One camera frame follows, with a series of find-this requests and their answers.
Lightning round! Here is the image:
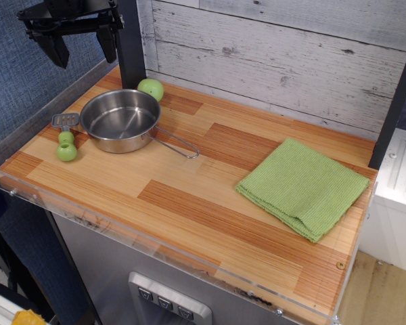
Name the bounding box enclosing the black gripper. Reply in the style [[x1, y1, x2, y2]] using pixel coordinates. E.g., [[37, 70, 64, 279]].
[[17, 0, 124, 68]]

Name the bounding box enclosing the green towel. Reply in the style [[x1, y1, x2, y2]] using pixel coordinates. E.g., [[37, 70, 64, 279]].
[[235, 138, 369, 243]]

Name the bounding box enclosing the green toy apple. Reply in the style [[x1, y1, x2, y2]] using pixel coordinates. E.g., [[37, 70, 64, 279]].
[[137, 79, 164, 102]]

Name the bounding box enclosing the silver cabinet with button panel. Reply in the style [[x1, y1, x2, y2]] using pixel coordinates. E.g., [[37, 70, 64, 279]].
[[52, 214, 293, 324]]

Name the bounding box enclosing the yellow object bottom left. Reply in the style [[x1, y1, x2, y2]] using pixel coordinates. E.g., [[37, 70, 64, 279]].
[[11, 309, 47, 325]]

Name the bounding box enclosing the clear acrylic front guard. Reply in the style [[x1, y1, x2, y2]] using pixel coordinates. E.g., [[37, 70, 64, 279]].
[[0, 162, 341, 324]]

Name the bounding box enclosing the white appliance at right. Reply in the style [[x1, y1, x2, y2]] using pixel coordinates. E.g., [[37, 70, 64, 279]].
[[359, 129, 406, 270]]

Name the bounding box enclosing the black left vertical post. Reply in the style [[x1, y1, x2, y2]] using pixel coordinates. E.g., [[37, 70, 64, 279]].
[[117, 0, 146, 89]]

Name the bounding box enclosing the black vertical post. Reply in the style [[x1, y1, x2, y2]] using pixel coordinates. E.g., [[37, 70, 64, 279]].
[[117, 0, 146, 89], [368, 63, 406, 170]]

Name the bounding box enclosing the silver pot with wire handle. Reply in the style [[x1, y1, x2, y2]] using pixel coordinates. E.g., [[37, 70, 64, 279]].
[[79, 89, 200, 159]]

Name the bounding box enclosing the toy spatula green handle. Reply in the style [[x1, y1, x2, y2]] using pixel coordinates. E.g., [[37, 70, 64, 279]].
[[51, 112, 79, 162]]

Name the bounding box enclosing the black right vertical post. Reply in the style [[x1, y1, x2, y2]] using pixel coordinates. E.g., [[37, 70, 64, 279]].
[[368, 63, 406, 170]]

